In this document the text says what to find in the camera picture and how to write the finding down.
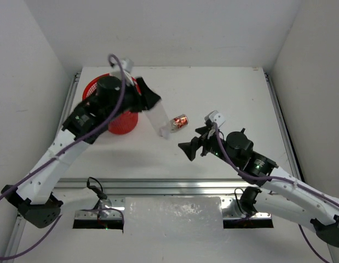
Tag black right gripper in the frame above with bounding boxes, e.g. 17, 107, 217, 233
178, 124, 239, 168

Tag clear bottle sideways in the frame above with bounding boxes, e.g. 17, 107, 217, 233
145, 101, 170, 139

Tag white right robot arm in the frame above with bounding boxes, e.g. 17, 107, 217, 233
178, 123, 339, 248

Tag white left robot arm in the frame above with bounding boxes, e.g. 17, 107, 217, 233
1, 75, 161, 228

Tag red mesh plastic bin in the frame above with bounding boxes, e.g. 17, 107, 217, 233
82, 73, 139, 135

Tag red label red cap bottle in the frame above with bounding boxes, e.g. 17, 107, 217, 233
169, 114, 189, 133

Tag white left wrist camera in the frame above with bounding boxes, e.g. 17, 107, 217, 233
110, 58, 134, 84

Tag aluminium front rail frame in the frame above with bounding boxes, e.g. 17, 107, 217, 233
18, 178, 301, 220

